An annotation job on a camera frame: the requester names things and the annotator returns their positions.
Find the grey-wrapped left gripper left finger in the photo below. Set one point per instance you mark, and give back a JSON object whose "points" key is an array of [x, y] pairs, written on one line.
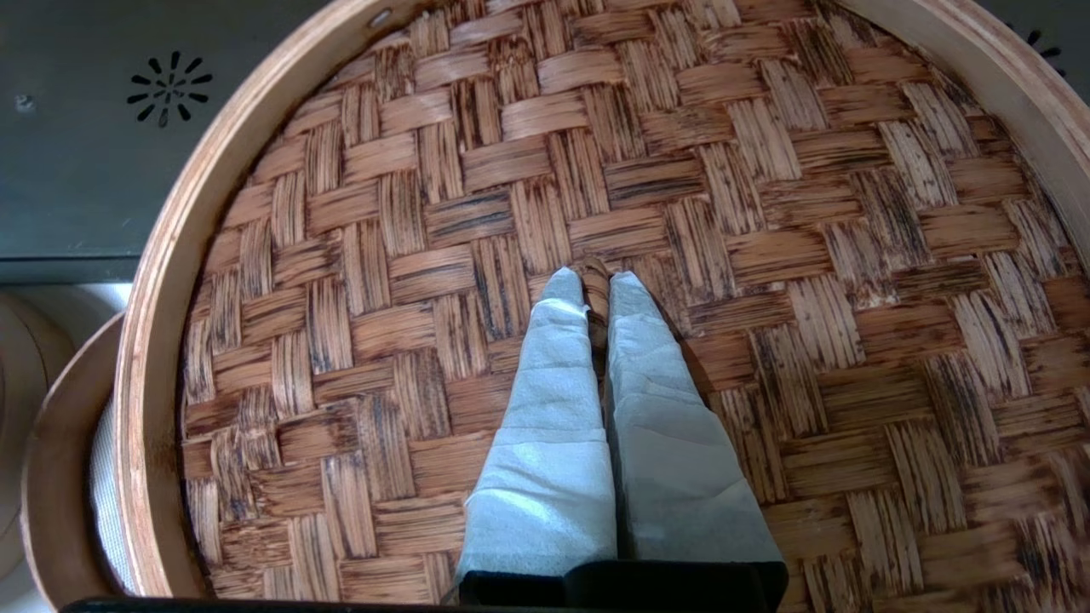
{"points": [[545, 460]]}

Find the grey-wrapped left gripper right finger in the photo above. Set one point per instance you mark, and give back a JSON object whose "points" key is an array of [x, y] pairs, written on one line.
{"points": [[673, 477]]}

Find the woven bamboo steamer lid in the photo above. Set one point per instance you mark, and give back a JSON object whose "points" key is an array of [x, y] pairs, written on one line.
{"points": [[766, 255]]}

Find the white cloth steamer liner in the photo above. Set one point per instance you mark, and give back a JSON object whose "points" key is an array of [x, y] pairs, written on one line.
{"points": [[106, 502]]}

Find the bamboo steamer basket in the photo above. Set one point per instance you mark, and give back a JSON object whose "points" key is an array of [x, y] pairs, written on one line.
{"points": [[10, 392], [55, 409], [51, 477]]}

